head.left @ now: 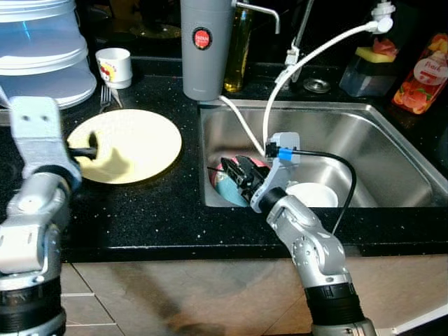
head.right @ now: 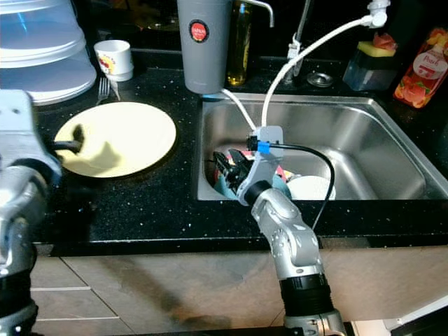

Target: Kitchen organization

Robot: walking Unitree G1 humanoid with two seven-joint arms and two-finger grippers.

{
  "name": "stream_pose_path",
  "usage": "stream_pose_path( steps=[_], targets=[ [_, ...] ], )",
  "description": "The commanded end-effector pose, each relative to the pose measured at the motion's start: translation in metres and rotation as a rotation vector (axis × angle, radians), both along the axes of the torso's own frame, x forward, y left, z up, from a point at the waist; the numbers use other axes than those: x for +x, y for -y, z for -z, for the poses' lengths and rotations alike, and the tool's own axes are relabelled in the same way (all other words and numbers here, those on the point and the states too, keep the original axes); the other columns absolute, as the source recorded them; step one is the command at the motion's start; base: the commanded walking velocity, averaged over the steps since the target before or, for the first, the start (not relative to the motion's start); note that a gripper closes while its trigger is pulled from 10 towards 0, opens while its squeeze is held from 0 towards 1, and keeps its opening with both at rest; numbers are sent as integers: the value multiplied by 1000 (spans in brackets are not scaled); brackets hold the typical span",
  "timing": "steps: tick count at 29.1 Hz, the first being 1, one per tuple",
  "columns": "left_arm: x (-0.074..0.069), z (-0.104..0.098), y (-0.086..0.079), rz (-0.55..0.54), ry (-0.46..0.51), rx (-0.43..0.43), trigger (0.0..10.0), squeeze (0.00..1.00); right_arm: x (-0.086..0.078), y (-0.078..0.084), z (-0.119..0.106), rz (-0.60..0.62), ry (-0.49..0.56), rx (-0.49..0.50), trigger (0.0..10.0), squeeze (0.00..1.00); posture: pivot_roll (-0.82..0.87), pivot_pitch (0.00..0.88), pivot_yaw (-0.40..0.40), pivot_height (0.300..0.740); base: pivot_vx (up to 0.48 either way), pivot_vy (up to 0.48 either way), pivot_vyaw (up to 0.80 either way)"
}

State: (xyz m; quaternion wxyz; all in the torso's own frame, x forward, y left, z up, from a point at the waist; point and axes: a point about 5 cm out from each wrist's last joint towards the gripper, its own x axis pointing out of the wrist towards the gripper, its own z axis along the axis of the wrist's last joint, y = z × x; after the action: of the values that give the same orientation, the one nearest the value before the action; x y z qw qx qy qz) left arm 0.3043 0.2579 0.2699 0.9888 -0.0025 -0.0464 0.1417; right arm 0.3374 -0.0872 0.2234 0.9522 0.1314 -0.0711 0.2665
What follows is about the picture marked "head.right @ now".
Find white stacked storage drawers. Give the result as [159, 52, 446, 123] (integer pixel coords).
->
[0, 0, 97, 106]

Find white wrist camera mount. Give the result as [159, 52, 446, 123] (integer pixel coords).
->
[0, 89, 64, 186]
[241, 125, 286, 190]

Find round chrome counter cap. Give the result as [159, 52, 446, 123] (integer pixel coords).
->
[306, 72, 335, 88]

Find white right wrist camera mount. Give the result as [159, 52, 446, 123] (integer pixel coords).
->
[241, 125, 286, 190]

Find red rimmed patterned plate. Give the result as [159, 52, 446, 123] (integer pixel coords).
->
[210, 146, 289, 200]

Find stainless steel sink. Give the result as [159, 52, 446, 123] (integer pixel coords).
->
[196, 93, 448, 202]

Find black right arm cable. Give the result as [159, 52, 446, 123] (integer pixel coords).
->
[269, 143, 335, 232]

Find yellow sponge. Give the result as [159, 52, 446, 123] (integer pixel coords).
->
[357, 41, 396, 58]

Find white faucet hose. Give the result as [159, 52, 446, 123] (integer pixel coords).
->
[220, 0, 391, 151]

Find red scrubber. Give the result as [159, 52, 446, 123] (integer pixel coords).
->
[372, 31, 400, 51]

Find white bowl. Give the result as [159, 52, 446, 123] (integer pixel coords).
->
[286, 174, 330, 202]

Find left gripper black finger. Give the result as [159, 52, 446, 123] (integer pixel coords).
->
[52, 127, 88, 155]

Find pale yellow plate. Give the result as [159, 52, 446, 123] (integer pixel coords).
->
[54, 101, 177, 179]

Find dark sponge holder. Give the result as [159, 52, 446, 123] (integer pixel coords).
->
[343, 49, 403, 92]

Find grey water filter canister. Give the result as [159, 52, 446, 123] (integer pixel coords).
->
[177, 0, 274, 95]

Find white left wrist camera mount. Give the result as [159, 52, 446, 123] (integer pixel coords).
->
[0, 89, 64, 186]

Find white printed paper cup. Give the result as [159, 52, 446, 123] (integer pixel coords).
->
[94, 40, 134, 83]

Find peach dish soap pump bottle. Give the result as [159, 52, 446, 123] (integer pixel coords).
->
[393, 28, 448, 109]

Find beige kitchen base cabinet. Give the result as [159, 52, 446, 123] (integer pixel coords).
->
[35, 245, 448, 336]

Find silver metal fork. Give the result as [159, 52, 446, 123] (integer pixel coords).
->
[98, 76, 121, 106]

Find yellow oil bottle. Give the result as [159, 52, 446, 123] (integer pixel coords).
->
[226, 0, 253, 87]

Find chrome sink faucet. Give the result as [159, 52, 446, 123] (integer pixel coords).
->
[287, 0, 316, 71]

